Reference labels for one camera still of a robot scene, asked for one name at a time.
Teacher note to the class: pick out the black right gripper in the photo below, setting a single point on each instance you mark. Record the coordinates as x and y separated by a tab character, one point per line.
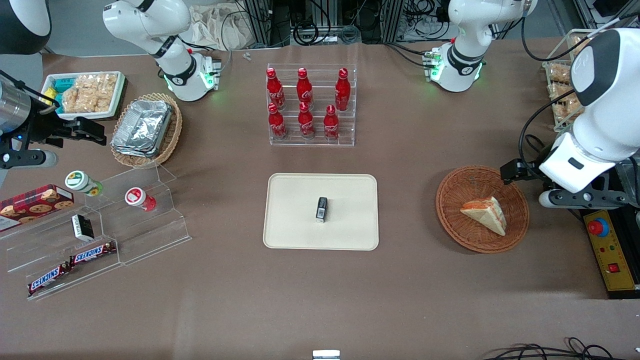
44	126

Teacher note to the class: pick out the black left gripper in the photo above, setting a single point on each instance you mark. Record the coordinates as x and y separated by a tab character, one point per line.
525	170

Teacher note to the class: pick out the triangle sandwich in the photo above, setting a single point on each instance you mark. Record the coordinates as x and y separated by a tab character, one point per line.
487	215

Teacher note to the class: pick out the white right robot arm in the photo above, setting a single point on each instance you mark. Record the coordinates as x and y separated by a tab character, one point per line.
175	55

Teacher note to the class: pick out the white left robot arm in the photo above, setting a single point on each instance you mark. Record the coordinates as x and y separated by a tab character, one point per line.
607	120

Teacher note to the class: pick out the white rectangular snack tray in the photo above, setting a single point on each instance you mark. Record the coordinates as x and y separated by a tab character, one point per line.
117	95

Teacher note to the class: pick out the silver foil tray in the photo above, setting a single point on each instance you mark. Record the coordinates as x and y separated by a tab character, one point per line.
142	127

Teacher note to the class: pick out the round brown wicker basket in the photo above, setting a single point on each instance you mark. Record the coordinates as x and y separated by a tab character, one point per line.
450	210

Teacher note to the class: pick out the oval tan wicker basket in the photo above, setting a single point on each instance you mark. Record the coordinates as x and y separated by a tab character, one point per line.
172	135

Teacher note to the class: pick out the beige plastic tray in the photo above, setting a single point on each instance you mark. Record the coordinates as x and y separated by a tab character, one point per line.
295	220

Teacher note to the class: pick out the clear bag of crackers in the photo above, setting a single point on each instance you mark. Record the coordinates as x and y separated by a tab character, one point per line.
90	92

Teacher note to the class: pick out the green lid cup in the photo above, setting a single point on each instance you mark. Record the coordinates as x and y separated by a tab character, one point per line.
80	182

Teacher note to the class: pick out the yellow snack packet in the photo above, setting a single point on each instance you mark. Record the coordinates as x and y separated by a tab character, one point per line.
50	97

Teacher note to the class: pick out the teal snack packet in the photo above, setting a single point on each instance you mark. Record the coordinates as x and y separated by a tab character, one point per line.
62	85

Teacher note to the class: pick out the red lid cup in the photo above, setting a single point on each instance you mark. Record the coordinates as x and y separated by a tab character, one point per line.
137	197

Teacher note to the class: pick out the bag of fried snacks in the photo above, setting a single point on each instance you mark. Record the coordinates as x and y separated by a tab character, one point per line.
560	72
565	107

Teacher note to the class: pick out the red cookie box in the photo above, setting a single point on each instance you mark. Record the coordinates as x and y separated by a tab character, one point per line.
35	205

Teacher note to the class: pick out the black and white box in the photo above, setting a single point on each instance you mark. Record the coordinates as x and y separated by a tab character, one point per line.
82	227

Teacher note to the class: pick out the red emergency stop button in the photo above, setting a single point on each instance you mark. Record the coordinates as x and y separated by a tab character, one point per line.
598	228

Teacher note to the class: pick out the clear acrylic step shelf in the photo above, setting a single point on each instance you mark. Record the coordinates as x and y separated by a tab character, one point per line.
150	235

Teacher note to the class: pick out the Snickers chocolate bar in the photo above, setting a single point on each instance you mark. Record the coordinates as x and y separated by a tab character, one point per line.
47	279
92	253

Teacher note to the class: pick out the clear acrylic snack rack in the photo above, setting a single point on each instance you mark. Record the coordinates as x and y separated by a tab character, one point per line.
555	55

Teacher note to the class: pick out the yellow emergency stop box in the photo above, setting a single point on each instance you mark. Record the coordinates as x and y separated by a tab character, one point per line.
617	260

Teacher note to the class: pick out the white cloth bag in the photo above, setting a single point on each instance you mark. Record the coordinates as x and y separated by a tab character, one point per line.
215	27

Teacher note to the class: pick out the red cola bottle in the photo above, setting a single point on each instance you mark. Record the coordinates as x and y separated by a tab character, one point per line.
305	122
342	92
275	90
276	124
331	125
304	90

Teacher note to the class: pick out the small black box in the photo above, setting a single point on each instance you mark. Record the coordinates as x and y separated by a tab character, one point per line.
321	210

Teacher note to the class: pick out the clear acrylic bottle rack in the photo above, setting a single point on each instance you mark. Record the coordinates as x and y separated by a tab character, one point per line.
315	142

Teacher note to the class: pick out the white device edge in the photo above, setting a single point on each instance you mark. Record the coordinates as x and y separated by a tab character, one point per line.
326	355

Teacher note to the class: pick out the aluminium frame post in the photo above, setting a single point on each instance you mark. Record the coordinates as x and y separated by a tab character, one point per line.
265	22

